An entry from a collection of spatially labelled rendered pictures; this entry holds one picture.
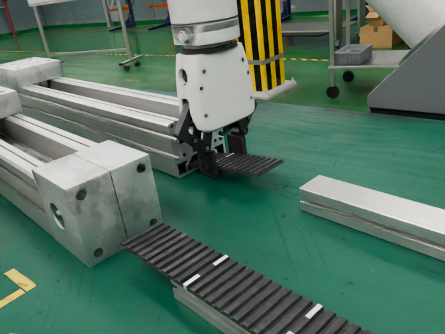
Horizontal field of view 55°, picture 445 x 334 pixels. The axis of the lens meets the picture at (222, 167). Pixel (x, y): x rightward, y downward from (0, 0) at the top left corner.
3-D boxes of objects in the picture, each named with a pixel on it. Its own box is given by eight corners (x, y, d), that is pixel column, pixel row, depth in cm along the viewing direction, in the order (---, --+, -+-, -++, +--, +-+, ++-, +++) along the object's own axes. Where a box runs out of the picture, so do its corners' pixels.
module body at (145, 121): (226, 155, 69) (219, 104, 65) (177, 179, 63) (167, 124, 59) (36, 99, 125) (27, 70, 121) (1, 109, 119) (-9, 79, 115)
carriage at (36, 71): (67, 87, 106) (59, 59, 104) (22, 99, 100) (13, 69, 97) (42, 81, 118) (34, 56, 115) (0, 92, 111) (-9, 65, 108)
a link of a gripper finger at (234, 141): (239, 119, 59) (244, 163, 62) (255, 112, 61) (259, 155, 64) (223, 116, 61) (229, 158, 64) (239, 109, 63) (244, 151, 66)
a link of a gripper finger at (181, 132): (167, 119, 52) (188, 152, 55) (207, 79, 55) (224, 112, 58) (161, 118, 53) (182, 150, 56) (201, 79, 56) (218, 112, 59)
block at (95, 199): (180, 217, 53) (166, 146, 49) (89, 268, 45) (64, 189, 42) (140, 197, 59) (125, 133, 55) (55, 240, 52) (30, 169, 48)
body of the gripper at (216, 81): (195, 46, 48) (208, 138, 53) (255, 30, 54) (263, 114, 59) (157, 44, 54) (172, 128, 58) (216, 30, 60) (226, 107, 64)
